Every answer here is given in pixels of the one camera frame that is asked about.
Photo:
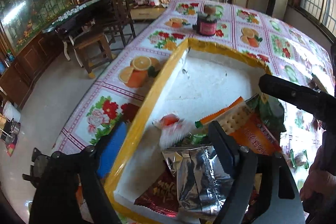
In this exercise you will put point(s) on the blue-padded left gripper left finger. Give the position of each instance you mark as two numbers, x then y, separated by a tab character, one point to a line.
59	177

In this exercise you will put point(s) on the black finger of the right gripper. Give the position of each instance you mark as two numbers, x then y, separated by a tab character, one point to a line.
302	97

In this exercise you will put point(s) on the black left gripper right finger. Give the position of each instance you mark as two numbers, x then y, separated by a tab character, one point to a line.
278	200

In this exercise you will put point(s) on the green foil snack bag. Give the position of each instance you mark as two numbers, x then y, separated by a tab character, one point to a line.
270	111

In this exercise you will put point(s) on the green snack packet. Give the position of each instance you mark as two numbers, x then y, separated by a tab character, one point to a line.
299	159

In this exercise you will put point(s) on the silver foil snack bag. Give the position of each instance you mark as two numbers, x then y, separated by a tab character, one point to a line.
202	184

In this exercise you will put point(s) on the orange cracker pack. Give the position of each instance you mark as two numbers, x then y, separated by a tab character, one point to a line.
241	122

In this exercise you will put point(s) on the dark red foil snack bag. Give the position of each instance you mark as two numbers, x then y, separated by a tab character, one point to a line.
161	196

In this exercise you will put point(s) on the small red white snack packet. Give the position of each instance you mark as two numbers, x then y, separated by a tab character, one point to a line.
173	129

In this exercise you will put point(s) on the person's right hand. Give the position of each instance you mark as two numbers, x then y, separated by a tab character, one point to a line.
318	180

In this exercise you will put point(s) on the floral fruit tablecloth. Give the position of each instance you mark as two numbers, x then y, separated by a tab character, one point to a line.
121	89

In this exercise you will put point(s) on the white box with yellow rim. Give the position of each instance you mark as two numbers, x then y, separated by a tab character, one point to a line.
197	80

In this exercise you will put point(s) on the dark wooden sideboard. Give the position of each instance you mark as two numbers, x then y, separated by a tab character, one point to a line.
19	79

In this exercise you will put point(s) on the small dark jar pink label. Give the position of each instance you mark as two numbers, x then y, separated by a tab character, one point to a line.
206	23

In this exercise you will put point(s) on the wooden stool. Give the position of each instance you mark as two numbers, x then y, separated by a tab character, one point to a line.
92	49

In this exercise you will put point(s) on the dark wooden chair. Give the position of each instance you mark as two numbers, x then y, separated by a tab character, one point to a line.
119	21

